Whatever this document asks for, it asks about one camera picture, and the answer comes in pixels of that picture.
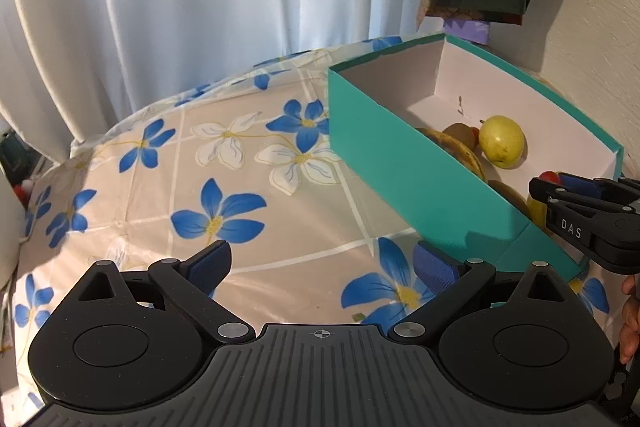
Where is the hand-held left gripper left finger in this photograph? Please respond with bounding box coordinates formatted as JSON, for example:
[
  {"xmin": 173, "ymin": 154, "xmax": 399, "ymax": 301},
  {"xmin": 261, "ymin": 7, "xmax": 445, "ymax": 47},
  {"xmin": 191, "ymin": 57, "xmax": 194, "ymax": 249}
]
[{"xmin": 80, "ymin": 239, "xmax": 256, "ymax": 345}]

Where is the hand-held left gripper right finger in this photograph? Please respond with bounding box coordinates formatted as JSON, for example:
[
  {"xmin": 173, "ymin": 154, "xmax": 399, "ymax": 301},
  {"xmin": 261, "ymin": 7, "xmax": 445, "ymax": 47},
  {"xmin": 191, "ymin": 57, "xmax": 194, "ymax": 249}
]
[{"xmin": 392, "ymin": 241, "xmax": 571, "ymax": 343}]

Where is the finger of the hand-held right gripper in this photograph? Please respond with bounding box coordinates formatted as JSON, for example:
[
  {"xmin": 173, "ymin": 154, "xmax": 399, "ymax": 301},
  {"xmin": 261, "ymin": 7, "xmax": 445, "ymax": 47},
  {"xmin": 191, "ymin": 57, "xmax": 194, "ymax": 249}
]
[
  {"xmin": 529, "ymin": 177, "xmax": 640, "ymax": 208},
  {"xmin": 559, "ymin": 173, "xmax": 640, "ymax": 200}
]

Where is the curved spotted banana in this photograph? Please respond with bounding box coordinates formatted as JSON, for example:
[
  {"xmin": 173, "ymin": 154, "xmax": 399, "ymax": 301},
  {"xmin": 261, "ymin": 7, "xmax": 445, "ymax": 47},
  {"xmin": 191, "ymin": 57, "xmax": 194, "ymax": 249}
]
[{"xmin": 415, "ymin": 127, "xmax": 488, "ymax": 182}]

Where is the brown kiwi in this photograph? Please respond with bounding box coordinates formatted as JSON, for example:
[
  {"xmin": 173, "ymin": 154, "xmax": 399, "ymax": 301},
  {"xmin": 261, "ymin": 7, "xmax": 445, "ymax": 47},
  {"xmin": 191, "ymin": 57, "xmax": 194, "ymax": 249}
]
[{"xmin": 442, "ymin": 123, "xmax": 481, "ymax": 158}]

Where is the teal cardboard box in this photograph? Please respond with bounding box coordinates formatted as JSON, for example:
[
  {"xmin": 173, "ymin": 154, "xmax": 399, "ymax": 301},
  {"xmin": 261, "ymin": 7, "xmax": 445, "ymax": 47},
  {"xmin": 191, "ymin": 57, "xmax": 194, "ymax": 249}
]
[{"xmin": 327, "ymin": 33, "xmax": 626, "ymax": 283}]

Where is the person's right hand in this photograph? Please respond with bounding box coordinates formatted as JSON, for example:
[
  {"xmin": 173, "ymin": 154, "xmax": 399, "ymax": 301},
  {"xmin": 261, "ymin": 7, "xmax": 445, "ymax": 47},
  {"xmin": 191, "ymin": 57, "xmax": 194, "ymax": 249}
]
[{"xmin": 619, "ymin": 274, "xmax": 640, "ymax": 365}]

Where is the blue floral tablecloth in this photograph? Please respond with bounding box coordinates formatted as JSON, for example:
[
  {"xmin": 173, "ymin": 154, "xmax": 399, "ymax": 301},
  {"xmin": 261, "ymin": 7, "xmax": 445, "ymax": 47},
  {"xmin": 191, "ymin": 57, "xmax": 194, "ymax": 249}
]
[{"xmin": 10, "ymin": 36, "xmax": 640, "ymax": 408}]

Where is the purple bag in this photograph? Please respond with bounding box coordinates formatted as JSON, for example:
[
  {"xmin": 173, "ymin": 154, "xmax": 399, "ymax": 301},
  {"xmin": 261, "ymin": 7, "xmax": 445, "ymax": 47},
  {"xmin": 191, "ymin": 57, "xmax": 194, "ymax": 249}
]
[{"xmin": 444, "ymin": 18, "xmax": 493, "ymax": 45}]

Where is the small red object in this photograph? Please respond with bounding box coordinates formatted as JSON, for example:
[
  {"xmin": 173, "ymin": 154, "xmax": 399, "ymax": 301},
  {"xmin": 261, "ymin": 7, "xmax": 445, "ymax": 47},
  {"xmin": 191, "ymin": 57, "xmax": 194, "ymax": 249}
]
[{"xmin": 12, "ymin": 179, "xmax": 33, "ymax": 208}]

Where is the dark green container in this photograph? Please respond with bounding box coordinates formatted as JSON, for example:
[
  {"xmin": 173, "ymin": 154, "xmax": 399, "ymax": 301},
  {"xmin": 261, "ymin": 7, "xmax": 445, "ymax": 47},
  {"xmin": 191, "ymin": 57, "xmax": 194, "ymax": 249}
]
[{"xmin": 0, "ymin": 132, "xmax": 38, "ymax": 178}]

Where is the white curtain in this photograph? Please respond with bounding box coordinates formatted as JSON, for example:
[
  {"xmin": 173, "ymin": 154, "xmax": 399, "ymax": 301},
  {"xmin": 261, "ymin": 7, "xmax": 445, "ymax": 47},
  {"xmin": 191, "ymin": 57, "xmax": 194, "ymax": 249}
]
[{"xmin": 0, "ymin": 0, "xmax": 446, "ymax": 162}]

